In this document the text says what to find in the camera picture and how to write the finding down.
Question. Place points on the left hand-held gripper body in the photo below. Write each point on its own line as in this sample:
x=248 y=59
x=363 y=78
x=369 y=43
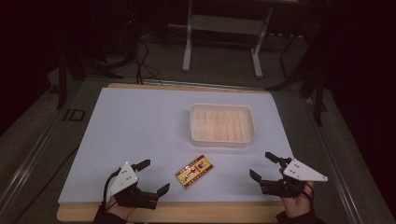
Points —
x=124 y=180

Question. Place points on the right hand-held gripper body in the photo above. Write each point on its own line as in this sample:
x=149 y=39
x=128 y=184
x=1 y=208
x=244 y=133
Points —
x=300 y=172

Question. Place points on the yellow and red packet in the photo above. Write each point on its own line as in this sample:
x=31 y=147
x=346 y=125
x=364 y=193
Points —
x=195 y=172

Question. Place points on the white plastic tray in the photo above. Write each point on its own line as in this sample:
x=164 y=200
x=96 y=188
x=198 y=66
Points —
x=221 y=125

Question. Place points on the person's left hand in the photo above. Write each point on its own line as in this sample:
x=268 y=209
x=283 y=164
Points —
x=120 y=212

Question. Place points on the person's right hand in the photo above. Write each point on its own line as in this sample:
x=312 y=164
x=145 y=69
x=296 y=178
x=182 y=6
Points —
x=297 y=205

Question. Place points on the pale blue table mat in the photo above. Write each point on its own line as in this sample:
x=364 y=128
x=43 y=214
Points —
x=140 y=130

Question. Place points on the black tripod stand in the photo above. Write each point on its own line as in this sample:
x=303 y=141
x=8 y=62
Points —
x=71 y=62
x=311 y=71

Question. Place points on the white metal stand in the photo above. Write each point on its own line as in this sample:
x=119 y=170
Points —
x=224 y=25

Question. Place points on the grey metal floor rail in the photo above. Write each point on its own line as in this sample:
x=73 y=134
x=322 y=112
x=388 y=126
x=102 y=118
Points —
x=28 y=165
x=336 y=161

